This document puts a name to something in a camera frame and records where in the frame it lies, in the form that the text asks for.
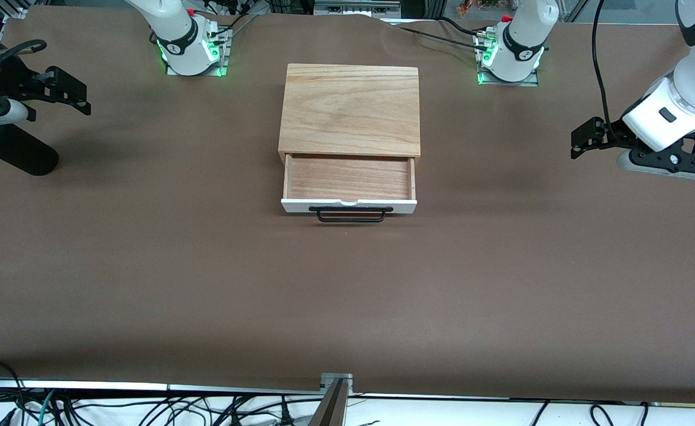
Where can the light wooden drawer cabinet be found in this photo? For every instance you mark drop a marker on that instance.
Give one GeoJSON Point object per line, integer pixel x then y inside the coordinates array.
{"type": "Point", "coordinates": [350, 106]}

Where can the silver table edge rail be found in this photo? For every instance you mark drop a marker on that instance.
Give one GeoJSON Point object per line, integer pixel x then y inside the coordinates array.
{"type": "Point", "coordinates": [146, 387]}

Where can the aluminium profile bracket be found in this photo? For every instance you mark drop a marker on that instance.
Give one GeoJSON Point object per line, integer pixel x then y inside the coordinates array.
{"type": "Point", "coordinates": [332, 396]}

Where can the brown table cover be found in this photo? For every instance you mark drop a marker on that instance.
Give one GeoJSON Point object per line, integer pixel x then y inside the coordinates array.
{"type": "Point", "coordinates": [347, 284]}

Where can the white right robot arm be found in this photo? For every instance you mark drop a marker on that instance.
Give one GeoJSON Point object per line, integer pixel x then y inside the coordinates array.
{"type": "Point", "coordinates": [175, 35]}

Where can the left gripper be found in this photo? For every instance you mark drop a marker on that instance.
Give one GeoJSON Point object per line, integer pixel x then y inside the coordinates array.
{"type": "Point", "coordinates": [610, 135]}

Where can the grey power strip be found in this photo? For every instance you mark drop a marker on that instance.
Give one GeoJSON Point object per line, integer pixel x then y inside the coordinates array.
{"type": "Point", "coordinates": [356, 7]}

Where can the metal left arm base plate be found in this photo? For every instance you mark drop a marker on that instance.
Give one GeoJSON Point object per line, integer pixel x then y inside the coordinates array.
{"type": "Point", "coordinates": [530, 80]}

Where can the black cylindrical vase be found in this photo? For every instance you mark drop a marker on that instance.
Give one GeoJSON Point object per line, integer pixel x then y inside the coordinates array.
{"type": "Point", "coordinates": [16, 151]}

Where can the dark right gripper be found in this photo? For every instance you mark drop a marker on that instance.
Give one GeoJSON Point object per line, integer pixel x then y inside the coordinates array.
{"type": "Point", "coordinates": [11, 77]}

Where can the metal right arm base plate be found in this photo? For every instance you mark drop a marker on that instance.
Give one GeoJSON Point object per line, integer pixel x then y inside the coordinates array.
{"type": "Point", "coordinates": [220, 68]}

